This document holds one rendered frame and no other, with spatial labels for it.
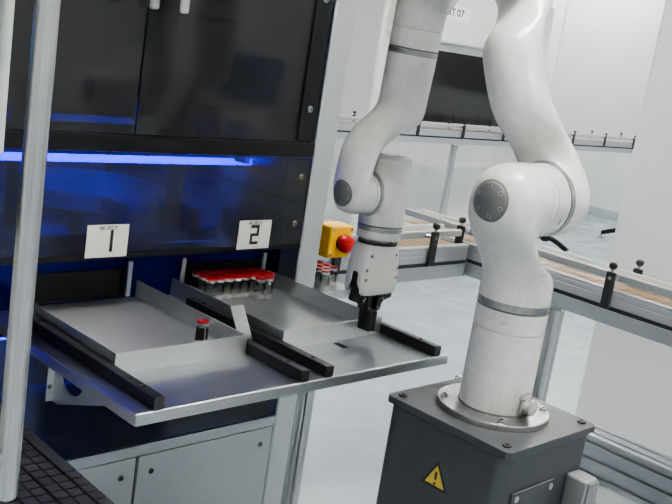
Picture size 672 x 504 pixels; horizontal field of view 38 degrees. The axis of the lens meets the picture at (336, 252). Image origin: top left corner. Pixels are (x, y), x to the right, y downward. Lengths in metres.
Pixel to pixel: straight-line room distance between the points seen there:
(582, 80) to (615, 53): 0.46
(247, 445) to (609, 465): 0.96
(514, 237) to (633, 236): 1.65
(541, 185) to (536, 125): 0.12
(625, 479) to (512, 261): 1.14
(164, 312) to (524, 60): 0.80
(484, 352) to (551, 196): 0.28
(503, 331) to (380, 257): 0.32
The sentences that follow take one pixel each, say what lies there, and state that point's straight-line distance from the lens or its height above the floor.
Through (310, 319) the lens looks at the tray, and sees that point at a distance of 1.92.
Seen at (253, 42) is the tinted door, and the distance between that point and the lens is 1.89.
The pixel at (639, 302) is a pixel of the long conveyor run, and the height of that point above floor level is 0.92.
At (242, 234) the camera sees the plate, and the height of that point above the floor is 1.02.
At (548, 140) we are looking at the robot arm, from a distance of 1.61.
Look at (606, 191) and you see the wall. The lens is 10.67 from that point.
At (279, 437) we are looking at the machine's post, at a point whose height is 0.54.
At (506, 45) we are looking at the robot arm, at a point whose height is 1.46.
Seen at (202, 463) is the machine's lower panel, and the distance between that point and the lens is 2.09.
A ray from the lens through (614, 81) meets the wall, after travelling 10.70.
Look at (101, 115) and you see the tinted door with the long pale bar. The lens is 1.72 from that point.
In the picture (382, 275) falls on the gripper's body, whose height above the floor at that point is 1.01.
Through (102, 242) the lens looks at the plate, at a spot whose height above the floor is 1.02.
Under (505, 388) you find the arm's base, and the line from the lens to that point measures 1.61.
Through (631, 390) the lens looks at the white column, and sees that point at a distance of 3.19.
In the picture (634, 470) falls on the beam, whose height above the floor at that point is 0.51.
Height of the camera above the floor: 1.43
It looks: 12 degrees down
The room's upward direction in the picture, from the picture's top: 9 degrees clockwise
